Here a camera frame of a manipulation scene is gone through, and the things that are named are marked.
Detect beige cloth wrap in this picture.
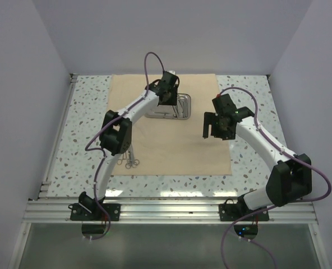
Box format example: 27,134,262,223
113,74,232,176

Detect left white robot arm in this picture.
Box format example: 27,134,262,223
79,71,180,220

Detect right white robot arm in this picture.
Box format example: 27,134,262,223
202,94,312,220

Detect stainless steel instrument tray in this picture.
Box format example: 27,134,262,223
145,94,191,120

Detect steel scissors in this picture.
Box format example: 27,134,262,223
127,145,140,169

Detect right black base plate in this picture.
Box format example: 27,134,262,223
218,196,270,221

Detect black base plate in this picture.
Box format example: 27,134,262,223
68,203,121,221
218,196,270,221

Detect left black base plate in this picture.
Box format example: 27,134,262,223
68,203,121,221

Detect aluminium front rail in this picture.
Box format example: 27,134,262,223
22,197,317,225

